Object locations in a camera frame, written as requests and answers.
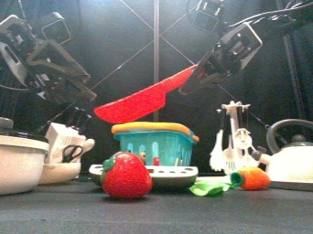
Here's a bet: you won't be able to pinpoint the vertical metal frame pole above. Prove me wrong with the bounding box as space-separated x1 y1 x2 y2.
151 0 162 123

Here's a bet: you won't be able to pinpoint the flat grey white toy utensil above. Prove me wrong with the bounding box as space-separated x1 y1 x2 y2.
196 175 235 186

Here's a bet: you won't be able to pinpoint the red toy strawberry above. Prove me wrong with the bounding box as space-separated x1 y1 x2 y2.
99 151 154 200

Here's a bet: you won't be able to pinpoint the white toy kettle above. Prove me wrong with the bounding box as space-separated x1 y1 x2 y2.
249 118 313 193

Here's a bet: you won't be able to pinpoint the black toy scissors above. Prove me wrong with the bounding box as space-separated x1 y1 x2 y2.
61 144 85 165

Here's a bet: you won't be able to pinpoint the white toy skimmer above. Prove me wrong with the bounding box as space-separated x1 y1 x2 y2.
234 127 253 151

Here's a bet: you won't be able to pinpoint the thin white cord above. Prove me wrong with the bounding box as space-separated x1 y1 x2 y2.
119 0 271 130
39 12 194 133

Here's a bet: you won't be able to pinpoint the orange toy with green cap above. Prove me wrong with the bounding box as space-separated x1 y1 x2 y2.
229 165 273 192

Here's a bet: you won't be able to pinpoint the white toy utensil rack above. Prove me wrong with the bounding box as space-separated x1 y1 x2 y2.
217 100 251 172

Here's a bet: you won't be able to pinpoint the white toy slotted turner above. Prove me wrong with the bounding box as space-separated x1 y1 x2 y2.
209 129 226 173

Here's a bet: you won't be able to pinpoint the white toy knife block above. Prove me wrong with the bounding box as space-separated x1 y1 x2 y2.
43 106 93 165

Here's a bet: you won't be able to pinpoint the white toy spatula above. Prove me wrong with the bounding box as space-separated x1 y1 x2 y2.
222 145 242 176

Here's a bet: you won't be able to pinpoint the green toy leaf piece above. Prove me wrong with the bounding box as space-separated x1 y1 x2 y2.
187 179 233 197

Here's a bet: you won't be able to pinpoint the teal basket with orange rim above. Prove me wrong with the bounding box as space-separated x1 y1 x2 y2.
110 121 202 167

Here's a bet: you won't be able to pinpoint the white grey toy board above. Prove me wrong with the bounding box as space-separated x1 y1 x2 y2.
88 164 200 189

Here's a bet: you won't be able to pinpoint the red toy knife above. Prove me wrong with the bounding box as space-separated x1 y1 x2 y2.
92 64 206 124

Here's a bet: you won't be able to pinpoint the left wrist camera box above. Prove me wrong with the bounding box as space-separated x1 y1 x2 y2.
39 11 73 46

